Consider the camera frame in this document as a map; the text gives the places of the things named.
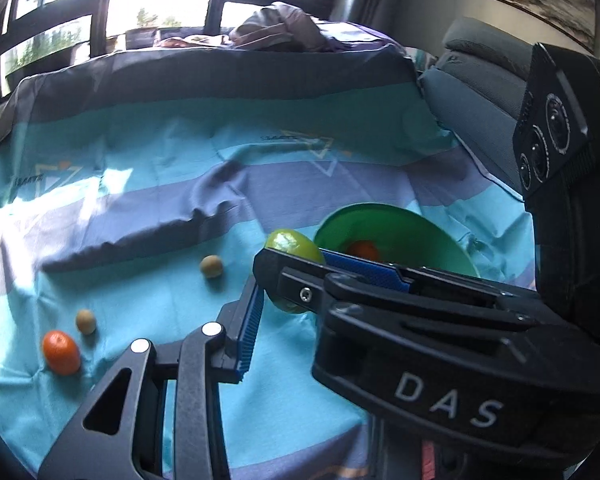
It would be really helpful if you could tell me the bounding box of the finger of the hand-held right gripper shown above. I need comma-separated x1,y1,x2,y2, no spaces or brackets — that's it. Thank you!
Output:
252,248,531,336
320,249,536,306

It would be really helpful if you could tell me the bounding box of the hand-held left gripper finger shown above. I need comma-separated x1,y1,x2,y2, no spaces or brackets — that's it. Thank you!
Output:
37,277,266,480

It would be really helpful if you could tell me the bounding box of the small orange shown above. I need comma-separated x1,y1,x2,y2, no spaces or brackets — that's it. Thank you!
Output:
347,240,382,262

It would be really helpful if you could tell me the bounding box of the green mango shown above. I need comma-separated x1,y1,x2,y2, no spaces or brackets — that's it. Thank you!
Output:
264,229,327,315

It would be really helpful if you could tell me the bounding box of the green plastic bowl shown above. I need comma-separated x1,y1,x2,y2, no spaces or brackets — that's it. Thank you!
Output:
314,203,481,281

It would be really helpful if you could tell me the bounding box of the blue and purple printed blanket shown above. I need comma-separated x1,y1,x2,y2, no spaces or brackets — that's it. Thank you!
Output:
0,22,538,480

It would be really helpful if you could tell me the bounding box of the large orange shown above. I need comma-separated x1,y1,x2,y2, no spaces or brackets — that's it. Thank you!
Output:
42,330,82,377

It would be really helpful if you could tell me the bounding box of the grey sofa cushion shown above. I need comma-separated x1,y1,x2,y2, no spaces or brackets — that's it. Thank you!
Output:
417,16,536,201

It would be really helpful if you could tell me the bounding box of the crumpled purple cloth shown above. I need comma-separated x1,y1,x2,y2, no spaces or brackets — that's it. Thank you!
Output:
227,2,351,53

